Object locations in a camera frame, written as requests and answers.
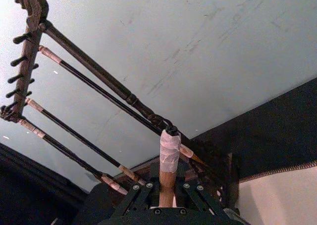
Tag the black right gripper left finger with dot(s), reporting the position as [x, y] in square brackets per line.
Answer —
[138, 195]

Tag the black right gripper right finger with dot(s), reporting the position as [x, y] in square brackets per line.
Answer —
[198, 197]

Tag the large wooden brush white tape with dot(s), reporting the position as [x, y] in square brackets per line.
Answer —
[166, 185]

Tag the thin black calligraphy brush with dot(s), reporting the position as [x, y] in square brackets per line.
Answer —
[74, 156]
[74, 133]
[99, 90]

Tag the white felt mat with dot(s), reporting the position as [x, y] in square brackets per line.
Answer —
[280, 202]

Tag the black table cloth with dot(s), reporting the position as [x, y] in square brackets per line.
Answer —
[272, 130]

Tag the dark wooden brush rack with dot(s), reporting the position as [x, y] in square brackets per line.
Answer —
[86, 59]

